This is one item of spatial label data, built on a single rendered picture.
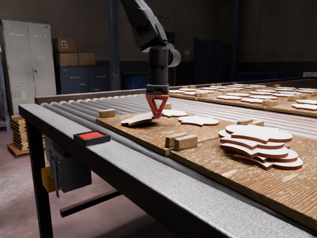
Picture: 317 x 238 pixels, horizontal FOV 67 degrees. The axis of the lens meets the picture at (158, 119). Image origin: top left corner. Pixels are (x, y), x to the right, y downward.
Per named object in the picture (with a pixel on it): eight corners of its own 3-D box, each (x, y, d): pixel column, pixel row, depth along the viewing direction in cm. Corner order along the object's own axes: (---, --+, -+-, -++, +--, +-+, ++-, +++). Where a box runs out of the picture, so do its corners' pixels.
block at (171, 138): (169, 148, 54) (169, 137, 53) (164, 147, 55) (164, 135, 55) (188, 144, 57) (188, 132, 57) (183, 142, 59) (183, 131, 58)
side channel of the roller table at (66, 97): (38, 114, 132) (37, 97, 130) (36, 113, 136) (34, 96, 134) (310, 82, 383) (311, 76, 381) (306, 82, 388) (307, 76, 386)
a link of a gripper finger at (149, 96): (145, 119, 70) (145, 88, 68) (147, 114, 77) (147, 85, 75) (168, 120, 70) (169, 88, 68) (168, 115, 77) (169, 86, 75)
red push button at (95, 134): (86, 145, 63) (85, 140, 62) (77, 140, 67) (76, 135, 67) (106, 140, 66) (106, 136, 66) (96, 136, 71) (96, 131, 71)
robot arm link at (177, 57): (132, 36, 72) (154, 21, 68) (152, 39, 82) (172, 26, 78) (146, 72, 72) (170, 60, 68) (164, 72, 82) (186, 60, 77)
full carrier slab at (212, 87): (231, 95, 164) (232, 89, 163) (187, 90, 195) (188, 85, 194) (257, 92, 186) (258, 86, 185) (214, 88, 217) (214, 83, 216)
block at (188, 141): (178, 152, 52) (178, 140, 51) (173, 149, 53) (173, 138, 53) (198, 147, 55) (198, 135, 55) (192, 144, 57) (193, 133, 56)
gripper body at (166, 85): (145, 92, 69) (145, 65, 67) (149, 88, 79) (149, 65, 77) (168, 92, 69) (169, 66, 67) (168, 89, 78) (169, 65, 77)
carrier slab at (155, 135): (165, 157, 53) (165, 149, 53) (95, 122, 86) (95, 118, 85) (254, 131, 74) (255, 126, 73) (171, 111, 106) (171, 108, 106)
